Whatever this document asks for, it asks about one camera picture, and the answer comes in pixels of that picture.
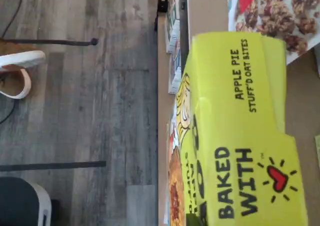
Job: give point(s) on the white tape roll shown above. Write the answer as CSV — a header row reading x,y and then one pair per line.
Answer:
x,y
25,58

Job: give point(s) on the white blue food box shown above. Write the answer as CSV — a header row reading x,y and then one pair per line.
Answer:
x,y
175,73

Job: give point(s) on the white red granola bag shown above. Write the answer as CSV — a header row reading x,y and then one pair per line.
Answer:
x,y
275,15

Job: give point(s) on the thin black rod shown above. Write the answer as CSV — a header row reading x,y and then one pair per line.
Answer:
x,y
50,42
50,166

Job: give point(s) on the colourful food box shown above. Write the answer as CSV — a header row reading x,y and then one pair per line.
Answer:
x,y
173,23

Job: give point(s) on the black metal shelf frame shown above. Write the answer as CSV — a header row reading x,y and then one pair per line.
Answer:
x,y
162,0

